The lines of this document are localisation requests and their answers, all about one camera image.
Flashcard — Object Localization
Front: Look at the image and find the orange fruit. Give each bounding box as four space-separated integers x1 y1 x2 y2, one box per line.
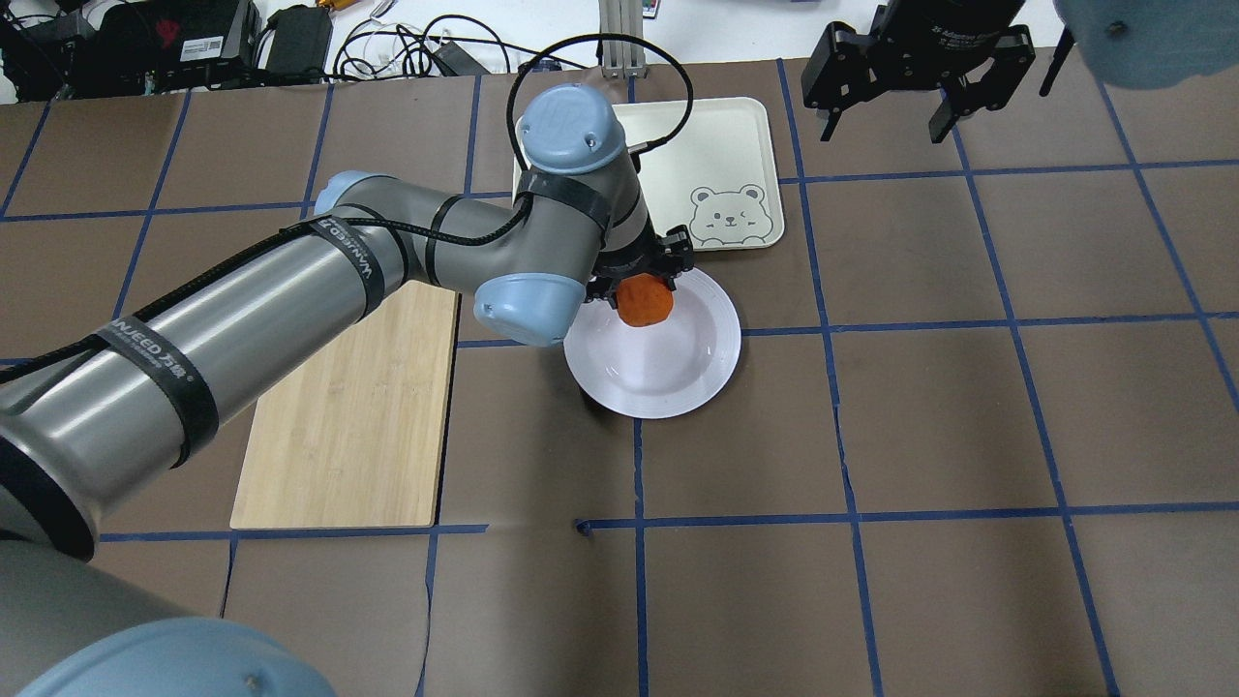
615 274 676 329

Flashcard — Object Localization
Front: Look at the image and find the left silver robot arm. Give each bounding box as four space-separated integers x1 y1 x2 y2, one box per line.
1 83 693 696

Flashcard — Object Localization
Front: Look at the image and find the white round plate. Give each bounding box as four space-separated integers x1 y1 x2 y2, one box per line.
563 269 740 418

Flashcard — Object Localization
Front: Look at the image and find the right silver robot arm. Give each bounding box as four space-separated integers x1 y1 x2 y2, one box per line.
800 1 1238 144

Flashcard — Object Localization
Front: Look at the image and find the black power adapter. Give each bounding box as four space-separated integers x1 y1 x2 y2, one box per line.
261 5 332 85

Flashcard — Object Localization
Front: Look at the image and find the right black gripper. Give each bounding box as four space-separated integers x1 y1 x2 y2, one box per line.
800 1 1036 144

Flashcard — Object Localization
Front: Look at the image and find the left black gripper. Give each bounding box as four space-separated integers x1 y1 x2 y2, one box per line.
586 225 695 310

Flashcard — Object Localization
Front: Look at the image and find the bamboo cutting board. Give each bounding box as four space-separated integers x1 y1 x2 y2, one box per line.
230 284 460 530

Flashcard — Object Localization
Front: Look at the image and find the black electronics box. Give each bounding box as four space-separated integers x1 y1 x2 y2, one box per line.
2 1 260 103

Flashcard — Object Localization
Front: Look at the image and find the cream bear tray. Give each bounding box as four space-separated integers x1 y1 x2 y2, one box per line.
510 97 786 253

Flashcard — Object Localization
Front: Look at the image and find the aluminium frame post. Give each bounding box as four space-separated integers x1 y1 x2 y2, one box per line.
597 0 648 79

